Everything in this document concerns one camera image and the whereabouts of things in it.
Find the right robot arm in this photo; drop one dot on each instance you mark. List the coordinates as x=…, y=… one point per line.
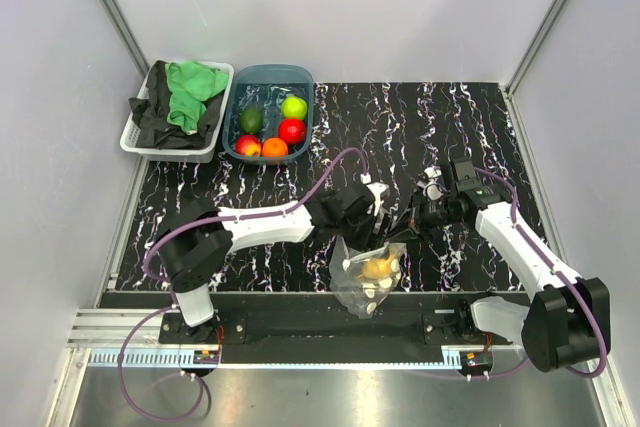
x=566, y=323

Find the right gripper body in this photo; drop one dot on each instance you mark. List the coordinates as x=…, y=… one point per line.
x=430, y=214

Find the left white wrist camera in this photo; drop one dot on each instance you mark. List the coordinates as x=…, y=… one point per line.
x=379, y=191

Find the red fake apple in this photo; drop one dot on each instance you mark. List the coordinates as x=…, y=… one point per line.
x=292, y=131

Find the green fake apple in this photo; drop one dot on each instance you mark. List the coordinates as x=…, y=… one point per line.
x=294, y=108

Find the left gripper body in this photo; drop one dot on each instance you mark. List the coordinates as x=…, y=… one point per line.
x=359, y=234

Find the clear polka dot zip bag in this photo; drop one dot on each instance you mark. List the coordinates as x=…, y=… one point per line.
x=361, y=296

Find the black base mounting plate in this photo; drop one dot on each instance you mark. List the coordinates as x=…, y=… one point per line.
x=295, y=328

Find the left aluminium frame post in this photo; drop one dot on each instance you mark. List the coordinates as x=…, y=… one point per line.
x=126, y=35

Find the blue translucent plastic tub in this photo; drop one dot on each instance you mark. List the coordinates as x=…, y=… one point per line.
x=265, y=88

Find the orange fake fruit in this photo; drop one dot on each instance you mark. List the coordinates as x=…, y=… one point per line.
x=274, y=147

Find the black cloth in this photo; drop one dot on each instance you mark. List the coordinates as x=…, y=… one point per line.
x=150, y=116

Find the right aluminium frame post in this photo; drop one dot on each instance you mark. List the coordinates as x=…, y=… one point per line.
x=549, y=20

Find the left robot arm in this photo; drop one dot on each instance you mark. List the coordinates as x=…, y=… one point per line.
x=193, y=252

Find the red yellow fake peach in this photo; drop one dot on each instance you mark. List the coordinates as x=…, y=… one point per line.
x=248, y=146

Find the yellow fake lemon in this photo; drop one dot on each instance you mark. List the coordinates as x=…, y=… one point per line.
x=376, y=268

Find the green cloth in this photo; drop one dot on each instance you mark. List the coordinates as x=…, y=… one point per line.
x=191, y=85

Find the dark green fake avocado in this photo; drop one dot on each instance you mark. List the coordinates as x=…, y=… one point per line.
x=251, y=120

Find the slotted cable duct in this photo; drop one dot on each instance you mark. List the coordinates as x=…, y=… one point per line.
x=173, y=358

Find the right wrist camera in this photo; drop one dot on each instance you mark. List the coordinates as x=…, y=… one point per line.
x=429, y=183

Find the white plastic basket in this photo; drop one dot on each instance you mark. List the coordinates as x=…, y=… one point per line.
x=131, y=131

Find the aluminium frame post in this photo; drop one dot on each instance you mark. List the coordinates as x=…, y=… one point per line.
x=126, y=35
x=549, y=20

